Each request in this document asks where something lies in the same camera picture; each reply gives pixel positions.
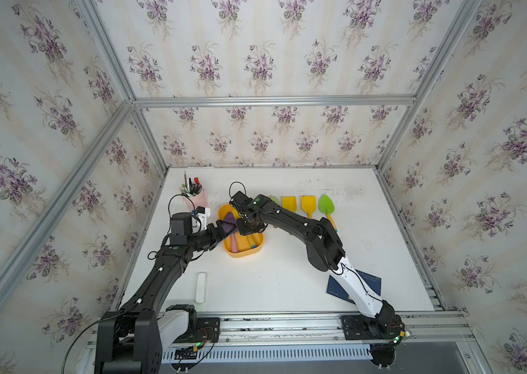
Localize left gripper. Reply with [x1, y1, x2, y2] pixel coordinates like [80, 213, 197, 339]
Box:
[184, 220, 235, 254]

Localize purple shovel pink handle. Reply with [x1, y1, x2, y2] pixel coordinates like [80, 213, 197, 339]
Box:
[223, 211, 239, 253]

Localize yellow storage box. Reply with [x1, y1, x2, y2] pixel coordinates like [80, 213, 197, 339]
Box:
[218, 204, 265, 258]

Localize green round spatula wooden handle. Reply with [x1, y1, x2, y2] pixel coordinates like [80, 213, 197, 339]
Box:
[269, 195, 282, 206]

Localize yellow shovel blue tip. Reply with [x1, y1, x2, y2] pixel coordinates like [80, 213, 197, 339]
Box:
[282, 196, 297, 213]

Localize green shovel orange handle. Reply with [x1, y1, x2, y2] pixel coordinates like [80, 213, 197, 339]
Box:
[318, 194, 337, 231]

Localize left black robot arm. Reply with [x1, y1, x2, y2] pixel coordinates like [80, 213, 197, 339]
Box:
[95, 213, 237, 373]

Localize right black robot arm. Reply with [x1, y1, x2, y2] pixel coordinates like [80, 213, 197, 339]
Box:
[229, 191, 402, 331]

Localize pink pen cup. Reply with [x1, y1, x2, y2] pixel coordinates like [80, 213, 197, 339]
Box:
[179, 173, 208, 210]

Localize white eraser bar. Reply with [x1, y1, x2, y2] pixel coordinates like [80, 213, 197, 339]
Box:
[195, 273, 207, 304]

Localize blue book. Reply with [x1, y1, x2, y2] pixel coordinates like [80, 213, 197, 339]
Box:
[326, 270, 382, 304]

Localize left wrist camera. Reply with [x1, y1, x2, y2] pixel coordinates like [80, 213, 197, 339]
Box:
[170, 207, 211, 235]

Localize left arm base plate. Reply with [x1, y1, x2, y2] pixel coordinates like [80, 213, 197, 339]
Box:
[158, 314, 221, 348]

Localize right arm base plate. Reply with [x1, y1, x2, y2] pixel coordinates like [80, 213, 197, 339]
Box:
[340, 314, 407, 344]

